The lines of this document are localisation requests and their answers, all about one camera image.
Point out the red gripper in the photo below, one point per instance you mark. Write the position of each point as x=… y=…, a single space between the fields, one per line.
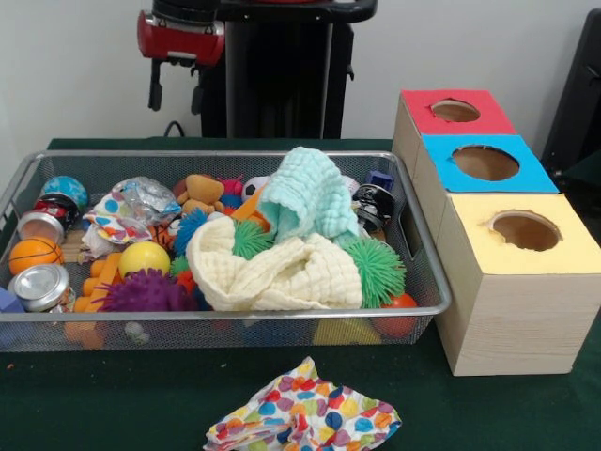
x=183 y=42

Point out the mint green cloth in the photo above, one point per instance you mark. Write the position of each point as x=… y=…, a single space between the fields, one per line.
x=310 y=193

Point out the cream cloth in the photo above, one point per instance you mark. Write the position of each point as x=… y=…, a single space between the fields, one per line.
x=282 y=277

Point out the polka dot cloth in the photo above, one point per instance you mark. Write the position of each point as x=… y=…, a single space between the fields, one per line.
x=310 y=413

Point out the wooden box with three holes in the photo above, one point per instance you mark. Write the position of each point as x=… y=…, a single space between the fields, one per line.
x=507 y=319

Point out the brown monkey plush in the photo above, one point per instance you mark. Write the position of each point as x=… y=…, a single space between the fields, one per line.
x=202 y=193

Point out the green spiky ball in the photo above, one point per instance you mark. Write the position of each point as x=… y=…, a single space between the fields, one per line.
x=380 y=268
x=249 y=240

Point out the yellow ball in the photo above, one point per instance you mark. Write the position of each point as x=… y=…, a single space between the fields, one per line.
x=144 y=259

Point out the purple spiky ball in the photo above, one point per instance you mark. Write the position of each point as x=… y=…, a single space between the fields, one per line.
x=146 y=293

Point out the small orange basketball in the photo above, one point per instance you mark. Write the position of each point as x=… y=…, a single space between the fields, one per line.
x=33 y=255

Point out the silver tin can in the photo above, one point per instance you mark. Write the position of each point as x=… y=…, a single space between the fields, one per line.
x=39 y=287

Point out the dark green tablecloth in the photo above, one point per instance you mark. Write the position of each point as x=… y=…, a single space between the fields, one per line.
x=94 y=404

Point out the black upright panel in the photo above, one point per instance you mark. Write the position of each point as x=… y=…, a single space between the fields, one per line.
x=584 y=94

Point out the side table with green cloth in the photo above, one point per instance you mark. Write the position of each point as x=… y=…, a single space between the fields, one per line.
x=587 y=174

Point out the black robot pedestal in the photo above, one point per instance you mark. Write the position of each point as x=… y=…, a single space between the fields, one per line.
x=282 y=75

